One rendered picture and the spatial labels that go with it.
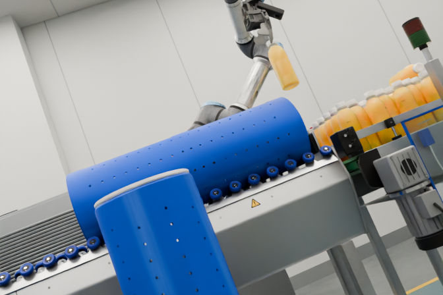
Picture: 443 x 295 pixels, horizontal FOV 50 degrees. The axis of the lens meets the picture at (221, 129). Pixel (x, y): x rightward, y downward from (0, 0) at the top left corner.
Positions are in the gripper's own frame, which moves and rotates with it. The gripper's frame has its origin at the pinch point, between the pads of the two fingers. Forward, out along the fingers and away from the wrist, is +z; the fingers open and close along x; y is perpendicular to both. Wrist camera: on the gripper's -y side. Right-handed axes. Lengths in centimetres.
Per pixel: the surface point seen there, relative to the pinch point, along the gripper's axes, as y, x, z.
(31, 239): 130, -169, 25
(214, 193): 36, -5, 54
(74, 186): 82, -5, 41
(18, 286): 105, -9, 69
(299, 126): 0.1, 1.9, 37.0
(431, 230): -25, 19, 85
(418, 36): -40, 30, 22
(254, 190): 22, -4, 56
